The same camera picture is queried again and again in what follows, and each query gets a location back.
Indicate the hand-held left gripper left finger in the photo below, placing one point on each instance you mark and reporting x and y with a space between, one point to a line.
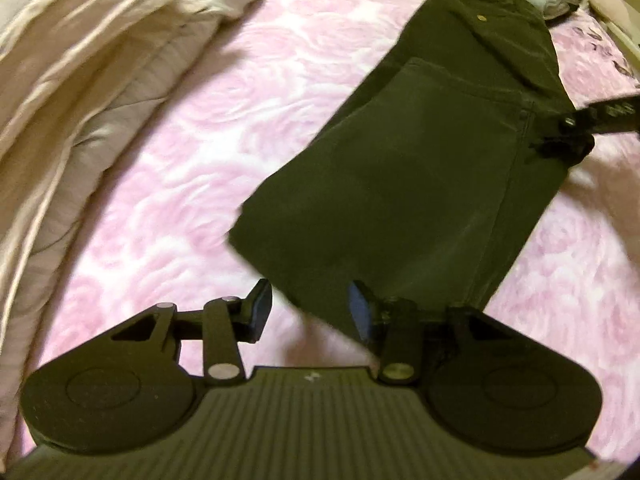
260 305

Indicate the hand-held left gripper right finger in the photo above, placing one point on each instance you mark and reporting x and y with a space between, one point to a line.
358 305

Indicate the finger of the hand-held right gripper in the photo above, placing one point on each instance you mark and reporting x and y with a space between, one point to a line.
602 116
565 147

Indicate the dark olive pants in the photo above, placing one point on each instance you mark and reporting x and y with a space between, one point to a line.
400 185

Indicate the pink floral blanket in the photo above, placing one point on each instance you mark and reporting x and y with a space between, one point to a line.
200 135

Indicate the beige comforter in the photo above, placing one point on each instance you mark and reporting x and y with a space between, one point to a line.
75 60

